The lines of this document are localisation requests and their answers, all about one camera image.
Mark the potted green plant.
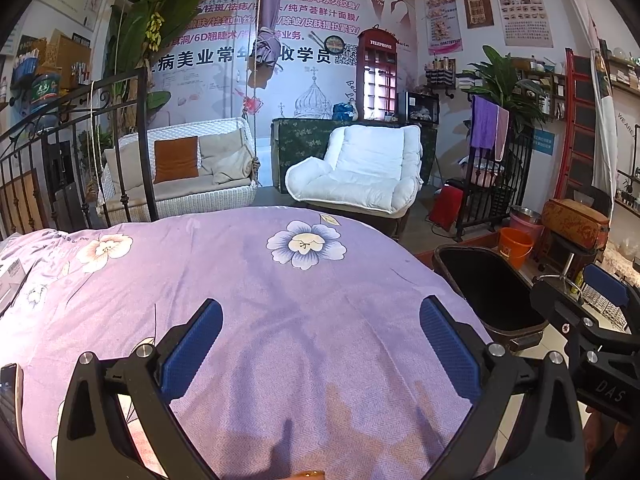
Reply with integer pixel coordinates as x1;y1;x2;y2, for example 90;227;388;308
462;45;548;133

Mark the black metal rack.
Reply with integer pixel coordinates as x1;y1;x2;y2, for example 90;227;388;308
456;102;532;241

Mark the white wicker swing sofa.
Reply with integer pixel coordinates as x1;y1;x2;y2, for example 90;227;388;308
97;117;258;226

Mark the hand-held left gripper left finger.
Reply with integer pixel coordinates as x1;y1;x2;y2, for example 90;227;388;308
56;298;224;480

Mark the swing rope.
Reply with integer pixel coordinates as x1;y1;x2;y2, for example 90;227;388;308
251;0;264;186

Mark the red bag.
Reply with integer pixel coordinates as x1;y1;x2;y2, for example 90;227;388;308
429;183;466;232

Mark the white tassel rope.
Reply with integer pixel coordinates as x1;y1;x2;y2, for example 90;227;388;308
89;80;104;201

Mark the purple floral blanket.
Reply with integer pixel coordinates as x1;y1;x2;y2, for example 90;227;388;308
0;205;501;480

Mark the red ladder shelf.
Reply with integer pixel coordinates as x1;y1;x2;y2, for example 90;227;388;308
554;48;598;201

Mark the brown cushion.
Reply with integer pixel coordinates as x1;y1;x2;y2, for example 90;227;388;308
154;136;200;184

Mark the purple towel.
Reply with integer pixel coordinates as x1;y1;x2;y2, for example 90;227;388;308
471;95;499;153

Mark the pink towel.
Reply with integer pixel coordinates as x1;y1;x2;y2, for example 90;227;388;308
494;106;510;162

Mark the green tin bucket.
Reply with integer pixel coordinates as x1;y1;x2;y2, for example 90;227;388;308
30;72;62;111

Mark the smartphone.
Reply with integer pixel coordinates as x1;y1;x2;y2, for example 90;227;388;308
0;362;25;448

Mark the black wall shelf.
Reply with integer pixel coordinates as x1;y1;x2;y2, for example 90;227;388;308
424;57;458;98

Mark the metal basin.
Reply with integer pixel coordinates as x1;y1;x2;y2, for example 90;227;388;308
510;205;543;226

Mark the orange bucket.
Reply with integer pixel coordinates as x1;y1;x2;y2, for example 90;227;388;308
497;227;535;271

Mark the pink basin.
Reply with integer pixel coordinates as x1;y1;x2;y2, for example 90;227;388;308
509;212;545;241

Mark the black metal bed frame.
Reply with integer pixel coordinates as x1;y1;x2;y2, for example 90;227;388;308
0;66;161;241

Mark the white lounge chair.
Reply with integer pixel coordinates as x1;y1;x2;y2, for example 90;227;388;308
285;125;423;218

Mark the brown wicker trash bin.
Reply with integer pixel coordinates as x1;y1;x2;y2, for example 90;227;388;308
432;245;548;346

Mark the brown cardboard box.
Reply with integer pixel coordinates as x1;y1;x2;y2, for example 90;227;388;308
37;30;93;86

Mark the red telephone booth cabinet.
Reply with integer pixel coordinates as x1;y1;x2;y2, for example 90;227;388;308
357;27;398;122

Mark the hanging purple cloth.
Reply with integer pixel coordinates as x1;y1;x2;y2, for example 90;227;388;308
255;0;284;78

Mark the large wall poster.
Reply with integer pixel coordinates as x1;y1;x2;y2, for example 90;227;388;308
150;0;418;126

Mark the pink wall poster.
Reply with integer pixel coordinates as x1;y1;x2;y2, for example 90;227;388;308
422;0;463;55

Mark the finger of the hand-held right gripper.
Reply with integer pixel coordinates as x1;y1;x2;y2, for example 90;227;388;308
582;262;631;310
530;279;632;357

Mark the brown patterned case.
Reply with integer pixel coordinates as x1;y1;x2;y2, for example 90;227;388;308
541;198;611;251

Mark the eyebrow chart wall poster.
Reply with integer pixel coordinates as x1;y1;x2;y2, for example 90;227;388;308
490;0;555;48

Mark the white cardboard box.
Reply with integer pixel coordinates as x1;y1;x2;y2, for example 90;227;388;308
0;259;31;316

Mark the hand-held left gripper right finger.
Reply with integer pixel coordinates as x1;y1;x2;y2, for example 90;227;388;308
419;296;586;480

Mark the beige cushion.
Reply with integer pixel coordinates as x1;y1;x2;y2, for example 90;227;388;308
199;132;253;186
105;147;157;193

